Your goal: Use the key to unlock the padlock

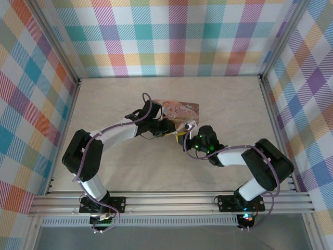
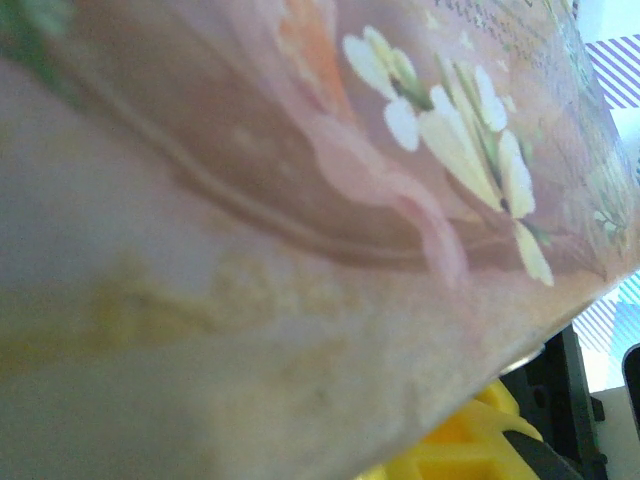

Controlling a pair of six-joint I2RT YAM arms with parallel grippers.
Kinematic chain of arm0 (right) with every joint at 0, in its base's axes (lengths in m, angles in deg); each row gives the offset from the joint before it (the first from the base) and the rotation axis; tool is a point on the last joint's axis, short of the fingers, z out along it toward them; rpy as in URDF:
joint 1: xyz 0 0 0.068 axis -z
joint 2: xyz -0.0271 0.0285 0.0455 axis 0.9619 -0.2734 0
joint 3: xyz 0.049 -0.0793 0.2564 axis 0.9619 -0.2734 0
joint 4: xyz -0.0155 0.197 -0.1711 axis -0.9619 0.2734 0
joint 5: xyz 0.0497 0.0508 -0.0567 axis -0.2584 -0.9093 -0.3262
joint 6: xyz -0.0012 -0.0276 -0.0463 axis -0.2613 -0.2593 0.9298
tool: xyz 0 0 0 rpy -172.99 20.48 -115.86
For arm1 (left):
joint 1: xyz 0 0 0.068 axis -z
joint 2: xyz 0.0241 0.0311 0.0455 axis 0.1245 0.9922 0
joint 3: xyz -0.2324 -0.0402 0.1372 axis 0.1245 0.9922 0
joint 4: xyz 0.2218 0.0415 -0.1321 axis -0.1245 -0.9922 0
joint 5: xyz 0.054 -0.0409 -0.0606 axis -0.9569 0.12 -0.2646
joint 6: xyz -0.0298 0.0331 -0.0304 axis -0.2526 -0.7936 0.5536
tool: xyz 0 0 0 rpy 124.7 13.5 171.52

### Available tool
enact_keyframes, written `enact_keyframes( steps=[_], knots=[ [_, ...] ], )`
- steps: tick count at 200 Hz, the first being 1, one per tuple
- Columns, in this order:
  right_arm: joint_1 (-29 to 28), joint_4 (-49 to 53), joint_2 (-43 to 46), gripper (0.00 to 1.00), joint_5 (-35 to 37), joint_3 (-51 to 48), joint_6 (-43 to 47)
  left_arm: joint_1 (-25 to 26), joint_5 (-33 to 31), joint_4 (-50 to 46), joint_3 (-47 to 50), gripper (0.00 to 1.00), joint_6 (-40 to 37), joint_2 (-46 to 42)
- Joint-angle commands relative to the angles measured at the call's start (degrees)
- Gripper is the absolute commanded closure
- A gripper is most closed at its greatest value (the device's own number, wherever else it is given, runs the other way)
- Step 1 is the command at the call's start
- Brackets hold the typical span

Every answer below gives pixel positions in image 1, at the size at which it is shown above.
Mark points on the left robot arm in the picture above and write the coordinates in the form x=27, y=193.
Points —
x=83, y=156

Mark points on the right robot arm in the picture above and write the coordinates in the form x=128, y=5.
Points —
x=265, y=166

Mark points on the pink decorated storage box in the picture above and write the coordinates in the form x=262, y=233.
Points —
x=183, y=111

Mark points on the small controller board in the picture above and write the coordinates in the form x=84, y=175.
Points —
x=102, y=220
x=246, y=218

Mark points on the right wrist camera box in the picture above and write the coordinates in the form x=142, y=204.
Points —
x=190, y=127

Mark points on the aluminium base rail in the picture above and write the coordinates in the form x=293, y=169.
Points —
x=169, y=203

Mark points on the aluminium side rail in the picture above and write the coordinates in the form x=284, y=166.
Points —
x=279, y=135
x=63, y=135

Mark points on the aluminium frame post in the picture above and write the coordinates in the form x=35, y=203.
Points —
x=283, y=39
x=57, y=41

